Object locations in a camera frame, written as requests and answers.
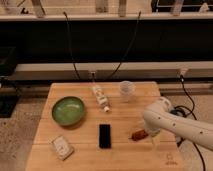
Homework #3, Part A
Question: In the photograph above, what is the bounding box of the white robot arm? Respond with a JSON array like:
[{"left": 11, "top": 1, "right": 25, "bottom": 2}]
[{"left": 143, "top": 97, "right": 213, "bottom": 151}]

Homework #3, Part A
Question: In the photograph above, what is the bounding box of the green ceramic bowl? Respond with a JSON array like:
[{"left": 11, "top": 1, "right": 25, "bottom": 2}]
[{"left": 52, "top": 96, "right": 85, "bottom": 126}]

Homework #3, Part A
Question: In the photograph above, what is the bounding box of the white plastic bottle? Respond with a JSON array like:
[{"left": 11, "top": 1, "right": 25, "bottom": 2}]
[{"left": 92, "top": 85, "right": 110, "bottom": 112}]

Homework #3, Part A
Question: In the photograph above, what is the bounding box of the clear plastic cup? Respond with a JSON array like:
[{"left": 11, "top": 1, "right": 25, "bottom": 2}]
[{"left": 119, "top": 81, "right": 135, "bottom": 102}]

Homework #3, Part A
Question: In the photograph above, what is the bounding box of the black smartphone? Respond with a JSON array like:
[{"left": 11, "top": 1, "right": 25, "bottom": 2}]
[{"left": 99, "top": 124, "right": 111, "bottom": 149}]

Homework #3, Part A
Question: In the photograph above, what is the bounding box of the small white box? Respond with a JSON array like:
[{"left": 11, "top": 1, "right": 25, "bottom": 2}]
[{"left": 52, "top": 135, "right": 74, "bottom": 160}]

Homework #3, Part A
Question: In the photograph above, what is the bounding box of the black equipment at left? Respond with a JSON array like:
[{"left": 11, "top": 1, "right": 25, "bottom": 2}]
[{"left": 0, "top": 46, "right": 19, "bottom": 118}]

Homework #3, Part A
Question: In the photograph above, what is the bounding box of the white wall outlet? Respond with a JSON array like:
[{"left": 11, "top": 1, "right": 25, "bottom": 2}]
[{"left": 88, "top": 71, "right": 96, "bottom": 82}]

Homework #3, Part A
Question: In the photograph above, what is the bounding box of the right black hanging cable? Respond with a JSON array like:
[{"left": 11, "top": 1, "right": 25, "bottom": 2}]
[{"left": 106, "top": 10, "right": 142, "bottom": 81}]

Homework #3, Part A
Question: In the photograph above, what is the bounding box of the black hanging cable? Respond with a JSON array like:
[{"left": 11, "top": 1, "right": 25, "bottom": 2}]
[
  {"left": 62, "top": 11, "right": 82, "bottom": 81},
  {"left": 106, "top": 10, "right": 142, "bottom": 81}
]

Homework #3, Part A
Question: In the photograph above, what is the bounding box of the left black hanging cable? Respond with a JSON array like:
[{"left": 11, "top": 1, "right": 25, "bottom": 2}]
[{"left": 62, "top": 11, "right": 82, "bottom": 81}]

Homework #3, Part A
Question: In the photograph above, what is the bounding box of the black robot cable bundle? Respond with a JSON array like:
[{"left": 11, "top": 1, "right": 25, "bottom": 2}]
[{"left": 170, "top": 74, "right": 208, "bottom": 171}]

